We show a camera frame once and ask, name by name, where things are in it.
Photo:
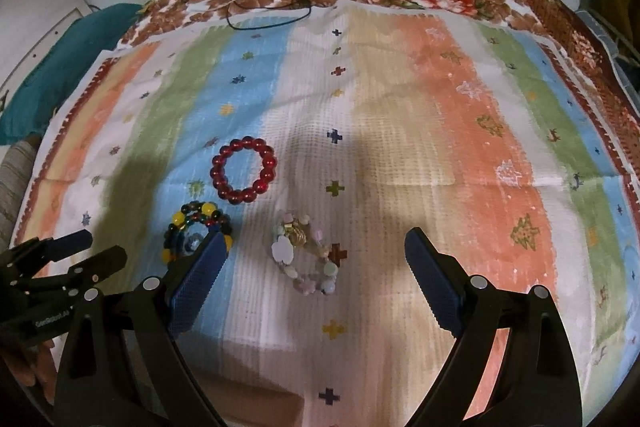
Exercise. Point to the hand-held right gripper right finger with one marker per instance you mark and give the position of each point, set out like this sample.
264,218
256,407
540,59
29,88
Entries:
434,274

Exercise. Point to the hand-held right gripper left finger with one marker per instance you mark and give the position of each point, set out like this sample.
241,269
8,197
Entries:
200,274

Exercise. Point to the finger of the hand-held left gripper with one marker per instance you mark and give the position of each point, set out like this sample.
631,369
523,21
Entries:
97,266
65,243

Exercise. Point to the person's left hand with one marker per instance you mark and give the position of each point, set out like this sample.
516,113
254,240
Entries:
25,377

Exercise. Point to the striped colourful cloth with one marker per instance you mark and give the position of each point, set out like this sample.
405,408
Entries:
400,132

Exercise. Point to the teal cloth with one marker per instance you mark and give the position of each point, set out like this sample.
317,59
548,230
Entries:
55,67

